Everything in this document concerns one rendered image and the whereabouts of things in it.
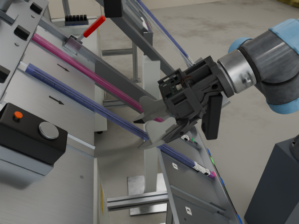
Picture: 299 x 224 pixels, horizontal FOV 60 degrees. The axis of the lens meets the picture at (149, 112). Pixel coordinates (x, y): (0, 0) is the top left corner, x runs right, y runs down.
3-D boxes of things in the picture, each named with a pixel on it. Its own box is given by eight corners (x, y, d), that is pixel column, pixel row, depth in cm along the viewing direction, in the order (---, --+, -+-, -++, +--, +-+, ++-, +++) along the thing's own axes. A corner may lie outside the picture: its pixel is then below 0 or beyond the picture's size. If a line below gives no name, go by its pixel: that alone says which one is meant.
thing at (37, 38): (189, 141, 76) (193, 138, 75) (190, 144, 74) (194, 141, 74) (22, 30, 49) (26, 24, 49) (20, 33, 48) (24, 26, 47)
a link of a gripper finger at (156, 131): (124, 135, 49) (161, 102, 49) (141, 151, 52) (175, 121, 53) (131, 143, 46) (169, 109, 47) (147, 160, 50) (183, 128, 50)
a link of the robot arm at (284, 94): (283, 76, 62) (273, 41, 55) (317, 104, 53) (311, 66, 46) (253, 94, 63) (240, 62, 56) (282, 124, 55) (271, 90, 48)
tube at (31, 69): (209, 174, 69) (212, 172, 68) (211, 178, 67) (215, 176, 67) (26, 67, 42) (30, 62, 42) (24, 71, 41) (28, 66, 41)
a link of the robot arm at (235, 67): (242, 70, 53) (262, 93, 47) (222, 82, 54) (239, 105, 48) (231, 42, 49) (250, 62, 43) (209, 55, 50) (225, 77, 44)
